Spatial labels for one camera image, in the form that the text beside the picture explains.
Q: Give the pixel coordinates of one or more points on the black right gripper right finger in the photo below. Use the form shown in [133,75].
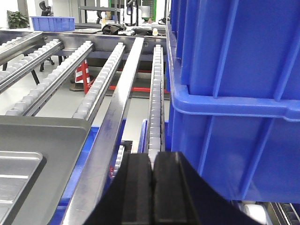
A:
[182,197]

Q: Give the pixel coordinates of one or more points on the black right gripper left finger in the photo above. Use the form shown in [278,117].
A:
[128,199]

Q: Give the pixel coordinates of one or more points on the silver metal tray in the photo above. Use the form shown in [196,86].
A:
[37,157]

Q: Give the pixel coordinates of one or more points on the blue bin under tray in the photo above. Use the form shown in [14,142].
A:
[75,175]

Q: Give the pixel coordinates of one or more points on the roller track right of tray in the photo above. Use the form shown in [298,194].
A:
[92,101]

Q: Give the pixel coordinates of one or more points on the roller track beside crates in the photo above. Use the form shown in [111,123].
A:
[155,123]

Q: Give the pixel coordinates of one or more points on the lower stacked blue crate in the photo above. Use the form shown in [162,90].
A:
[245,148]

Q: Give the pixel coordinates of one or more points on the stacked blue crate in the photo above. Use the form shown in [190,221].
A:
[245,148]
[238,48]

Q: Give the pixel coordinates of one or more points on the red white traffic cone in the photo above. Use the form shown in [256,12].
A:
[81,80]

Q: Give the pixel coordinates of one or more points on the roller track centre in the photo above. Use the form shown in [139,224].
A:
[33,102]

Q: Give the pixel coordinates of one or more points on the upper stacked blue crate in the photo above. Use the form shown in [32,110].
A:
[238,48]

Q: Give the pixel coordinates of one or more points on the black bag on table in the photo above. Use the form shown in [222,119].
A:
[113,29]

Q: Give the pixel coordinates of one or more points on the roller track far left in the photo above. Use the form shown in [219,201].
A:
[28,63]

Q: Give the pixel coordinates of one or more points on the distant blue bin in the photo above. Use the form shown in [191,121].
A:
[53,23]

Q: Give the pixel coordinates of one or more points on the green potted plant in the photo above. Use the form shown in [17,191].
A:
[17,20]

